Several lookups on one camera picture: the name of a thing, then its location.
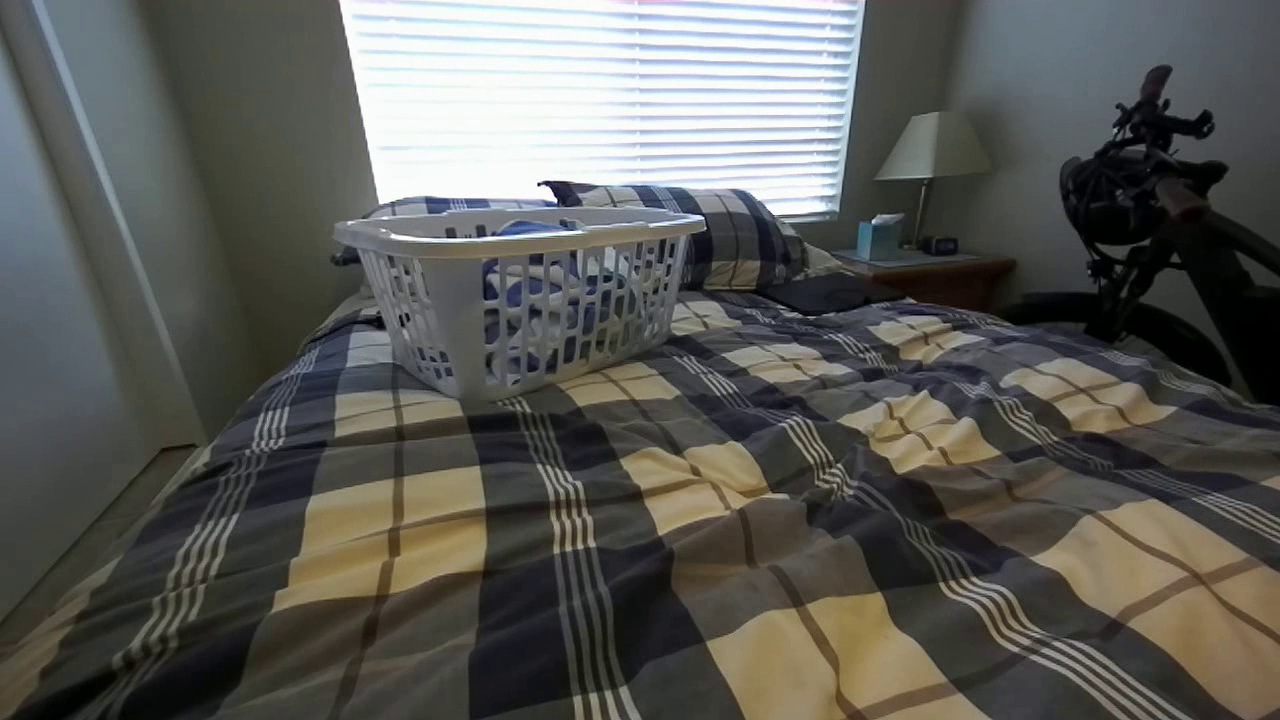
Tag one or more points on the table lamp with cream shade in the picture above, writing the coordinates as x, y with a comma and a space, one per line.
934, 145

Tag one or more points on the teal tissue box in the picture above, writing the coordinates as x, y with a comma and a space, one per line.
878, 236

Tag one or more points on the black bicycle helmet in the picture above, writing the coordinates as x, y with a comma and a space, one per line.
1105, 201

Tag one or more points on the black bicycle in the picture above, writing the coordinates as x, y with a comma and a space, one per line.
1206, 253

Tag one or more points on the white plastic laundry basket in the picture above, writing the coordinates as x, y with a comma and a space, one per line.
448, 333

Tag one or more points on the white window blinds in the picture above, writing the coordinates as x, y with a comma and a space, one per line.
600, 94

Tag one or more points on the blue clothes pile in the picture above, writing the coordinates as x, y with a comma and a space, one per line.
515, 286

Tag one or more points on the small black alarm clock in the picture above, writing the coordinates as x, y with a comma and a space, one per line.
940, 245

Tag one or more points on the large plaid pillow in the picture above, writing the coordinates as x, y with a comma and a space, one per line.
744, 242

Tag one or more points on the plaid blue cream duvet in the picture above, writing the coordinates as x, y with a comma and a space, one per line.
664, 603

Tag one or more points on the dark cloth item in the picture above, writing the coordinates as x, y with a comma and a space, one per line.
826, 295

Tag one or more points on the wooden nightstand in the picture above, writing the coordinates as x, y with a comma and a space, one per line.
940, 278

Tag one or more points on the white door frame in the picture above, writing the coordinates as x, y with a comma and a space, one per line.
120, 264

